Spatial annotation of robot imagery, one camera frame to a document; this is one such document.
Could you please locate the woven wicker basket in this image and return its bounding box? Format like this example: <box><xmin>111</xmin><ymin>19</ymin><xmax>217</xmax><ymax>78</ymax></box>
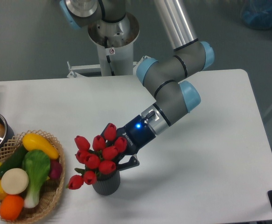
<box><xmin>0</xmin><ymin>130</ymin><xmax>66</xmax><ymax>224</ymax></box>

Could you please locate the dark grey ribbed vase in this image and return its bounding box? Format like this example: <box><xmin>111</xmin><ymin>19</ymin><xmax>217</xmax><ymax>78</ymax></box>
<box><xmin>93</xmin><ymin>170</ymin><xmax>121</xmax><ymax>196</ymax></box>

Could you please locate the purple red onion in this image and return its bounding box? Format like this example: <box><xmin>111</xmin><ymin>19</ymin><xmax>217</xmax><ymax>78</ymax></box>
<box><xmin>48</xmin><ymin>160</ymin><xmax>63</xmax><ymax>180</ymax></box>

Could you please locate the red tulip bouquet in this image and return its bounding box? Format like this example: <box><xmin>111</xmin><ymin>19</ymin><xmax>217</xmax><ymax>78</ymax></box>
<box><xmin>66</xmin><ymin>123</ymin><xmax>127</xmax><ymax>190</ymax></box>

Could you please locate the blue plastic bag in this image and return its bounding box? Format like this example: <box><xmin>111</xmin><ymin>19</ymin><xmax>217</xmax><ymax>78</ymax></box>
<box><xmin>240</xmin><ymin>0</ymin><xmax>272</xmax><ymax>30</ymax></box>

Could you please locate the green cucumber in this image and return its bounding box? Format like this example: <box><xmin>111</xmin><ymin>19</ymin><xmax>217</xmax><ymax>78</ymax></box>
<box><xmin>0</xmin><ymin>145</ymin><xmax>28</xmax><ymax>178</ymax></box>

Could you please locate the orange fruit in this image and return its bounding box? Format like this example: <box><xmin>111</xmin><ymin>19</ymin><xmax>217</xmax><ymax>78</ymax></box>
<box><xmin>0</xmin><ymin>195</ymin><xmax>24</xmax><ymax>221</ymax></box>

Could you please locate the yellow squash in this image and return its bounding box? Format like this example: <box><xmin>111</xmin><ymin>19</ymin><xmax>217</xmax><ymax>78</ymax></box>
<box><xmin>22</xmin><ymin>133</ymin><xmax>59</xmax><ymax>160</ymax></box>

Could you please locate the green bok choy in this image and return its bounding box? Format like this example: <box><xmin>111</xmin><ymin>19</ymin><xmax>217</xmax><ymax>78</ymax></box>
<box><xmin>22</xmin><ymin>149</ymin><xmax>50</xmax><ymax>209</ymax></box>

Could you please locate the white round radish slice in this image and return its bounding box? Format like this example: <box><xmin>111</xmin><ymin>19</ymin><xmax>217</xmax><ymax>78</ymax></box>
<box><xmin>1</xmin><ymin>168</ymin><xmax>29</xmax><ymax>195</ymax></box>

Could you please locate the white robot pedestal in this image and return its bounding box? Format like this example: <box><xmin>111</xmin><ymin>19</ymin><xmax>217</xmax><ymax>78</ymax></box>
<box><xmin>88</xmin><ymin>12</ymin><xmax>139</xmax><ymax>76</ymax></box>

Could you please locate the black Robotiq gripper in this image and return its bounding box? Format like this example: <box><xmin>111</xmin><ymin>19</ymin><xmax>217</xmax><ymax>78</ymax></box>
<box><xmin>100</xmin><ymin>115</ymin><xmax>156</xmax><ymax>171</ymax></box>

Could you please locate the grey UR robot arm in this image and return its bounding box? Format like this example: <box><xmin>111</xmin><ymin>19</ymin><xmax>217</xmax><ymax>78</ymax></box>
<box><xmin>60</xmin><ymin>0</ymin><xmax>215</xmax><ymax>170</ymax></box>

